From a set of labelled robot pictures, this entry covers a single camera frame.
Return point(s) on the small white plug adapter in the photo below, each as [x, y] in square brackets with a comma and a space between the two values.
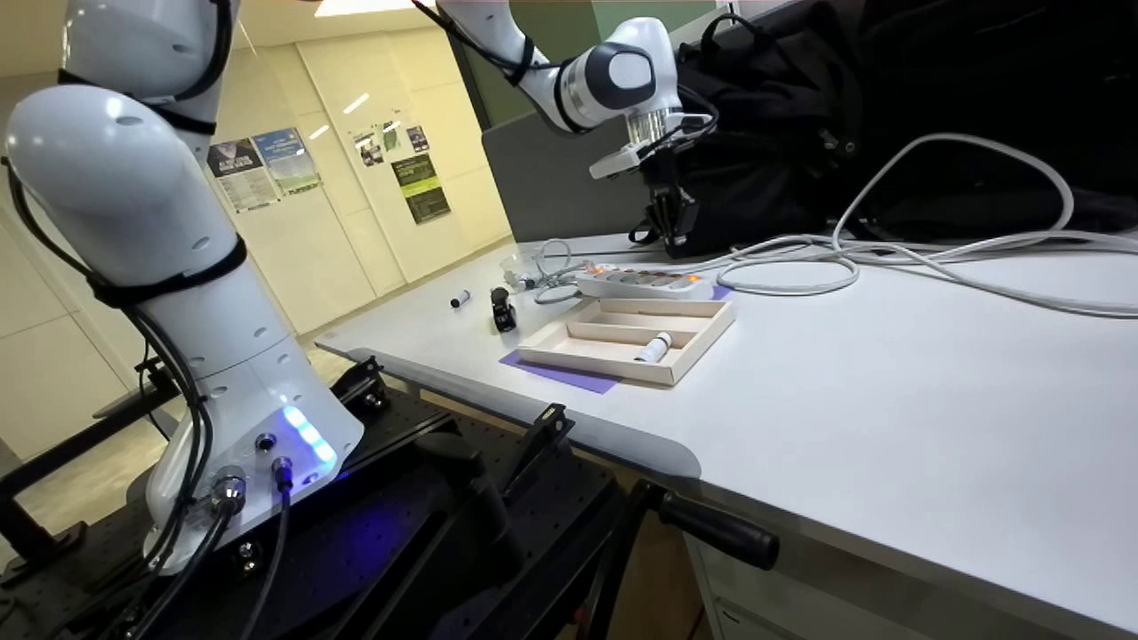
[523, 274]

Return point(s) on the small black object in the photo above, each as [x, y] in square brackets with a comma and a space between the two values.
[502, 311]

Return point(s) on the blue wall poster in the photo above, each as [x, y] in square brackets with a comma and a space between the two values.
[289, 162]

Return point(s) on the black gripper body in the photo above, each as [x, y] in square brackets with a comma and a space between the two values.
[674, 191]

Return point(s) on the black backpack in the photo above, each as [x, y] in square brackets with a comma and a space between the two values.
[785, 143]

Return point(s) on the green and black poster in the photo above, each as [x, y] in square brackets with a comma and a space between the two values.
[422, 191]

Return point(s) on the small grey cylinder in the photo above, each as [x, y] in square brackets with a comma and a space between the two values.
[462, 301]

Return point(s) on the light wooden tray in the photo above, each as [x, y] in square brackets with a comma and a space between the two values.
[662, 362]

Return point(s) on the black robot mounting stand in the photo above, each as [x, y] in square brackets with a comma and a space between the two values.
[393, 535]

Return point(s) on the dark wall poster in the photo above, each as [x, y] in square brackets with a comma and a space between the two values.
[240, 178]

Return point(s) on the small white bottle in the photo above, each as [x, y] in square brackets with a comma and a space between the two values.
[652, 349]

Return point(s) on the white six-socket power strip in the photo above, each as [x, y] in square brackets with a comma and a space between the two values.
[633, 281]

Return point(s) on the small wall photo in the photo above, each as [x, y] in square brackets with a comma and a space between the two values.
[393, 138]
[368, 151]

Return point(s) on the black cloth pile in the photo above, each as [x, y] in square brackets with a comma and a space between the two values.
[1008, 82]

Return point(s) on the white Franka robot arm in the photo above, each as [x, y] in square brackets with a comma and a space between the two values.
[120, 199]

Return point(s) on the grey partition panel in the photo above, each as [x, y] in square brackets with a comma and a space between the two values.
[555, 178]

